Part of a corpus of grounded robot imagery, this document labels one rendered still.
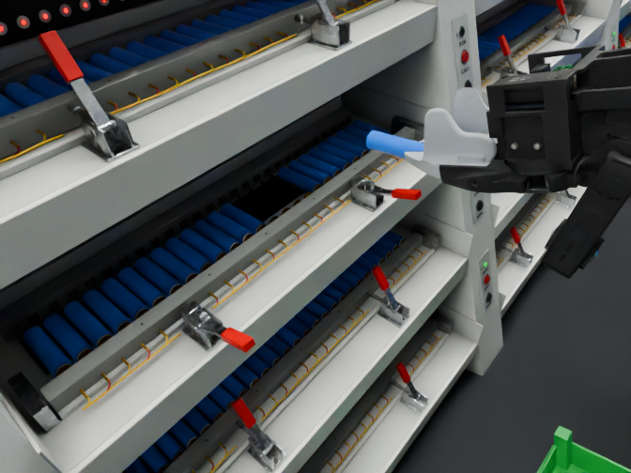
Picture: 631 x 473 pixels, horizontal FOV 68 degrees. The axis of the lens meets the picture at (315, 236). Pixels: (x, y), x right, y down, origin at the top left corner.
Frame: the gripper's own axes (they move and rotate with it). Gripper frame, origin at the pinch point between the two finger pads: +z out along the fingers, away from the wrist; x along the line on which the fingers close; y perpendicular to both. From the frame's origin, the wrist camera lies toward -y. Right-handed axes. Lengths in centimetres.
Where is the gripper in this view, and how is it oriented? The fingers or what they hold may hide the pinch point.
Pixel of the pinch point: (425, 157)
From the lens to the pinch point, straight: 45.3
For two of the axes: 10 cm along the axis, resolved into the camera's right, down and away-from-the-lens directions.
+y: -3.0, -8.4, -4.5
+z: -6.8, -1.4, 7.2
